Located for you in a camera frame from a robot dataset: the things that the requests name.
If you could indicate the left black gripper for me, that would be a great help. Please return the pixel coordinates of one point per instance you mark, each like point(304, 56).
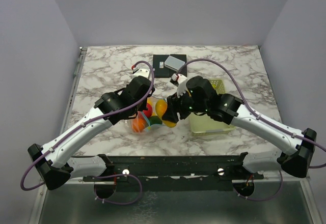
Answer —
point(144, 106)

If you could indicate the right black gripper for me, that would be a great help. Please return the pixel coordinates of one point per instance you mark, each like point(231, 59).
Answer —
point(171, 115)

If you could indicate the yellow orange mango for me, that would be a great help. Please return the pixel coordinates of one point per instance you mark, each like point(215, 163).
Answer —
point(160, 108)

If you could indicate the green lime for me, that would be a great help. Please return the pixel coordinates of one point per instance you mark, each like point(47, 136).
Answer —
point(155, 120)

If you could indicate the clear zip top bag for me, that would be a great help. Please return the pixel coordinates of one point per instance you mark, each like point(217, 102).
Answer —
point(150, 128)

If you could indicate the red apple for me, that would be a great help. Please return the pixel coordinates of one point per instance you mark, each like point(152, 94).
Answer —
point(147, 113)

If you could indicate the pale green plastic basket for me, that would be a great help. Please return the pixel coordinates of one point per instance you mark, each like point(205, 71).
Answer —
point(204, 125)

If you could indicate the orange tangerine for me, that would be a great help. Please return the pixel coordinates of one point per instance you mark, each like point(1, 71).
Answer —
point(139, 125)

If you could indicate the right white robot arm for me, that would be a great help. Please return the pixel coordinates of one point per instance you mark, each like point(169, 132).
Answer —
point(294, 147)

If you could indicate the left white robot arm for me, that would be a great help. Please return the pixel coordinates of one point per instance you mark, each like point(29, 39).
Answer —
point(53, 160)

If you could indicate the black flat box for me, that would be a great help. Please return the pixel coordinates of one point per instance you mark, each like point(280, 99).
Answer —
point(160, 70)

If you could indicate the grey white small box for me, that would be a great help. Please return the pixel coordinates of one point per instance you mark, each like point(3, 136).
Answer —
point(173, 63)

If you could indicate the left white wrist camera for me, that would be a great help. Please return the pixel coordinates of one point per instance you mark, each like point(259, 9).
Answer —
point(141, 71)

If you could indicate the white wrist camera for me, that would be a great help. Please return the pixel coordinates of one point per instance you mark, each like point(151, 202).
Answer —
point(179, 81)
point(141, 71)

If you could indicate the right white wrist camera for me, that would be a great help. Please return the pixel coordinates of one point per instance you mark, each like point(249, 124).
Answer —
point(179, 81)

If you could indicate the black metal base rail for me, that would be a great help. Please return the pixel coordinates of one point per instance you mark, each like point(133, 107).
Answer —
point(110, 174)

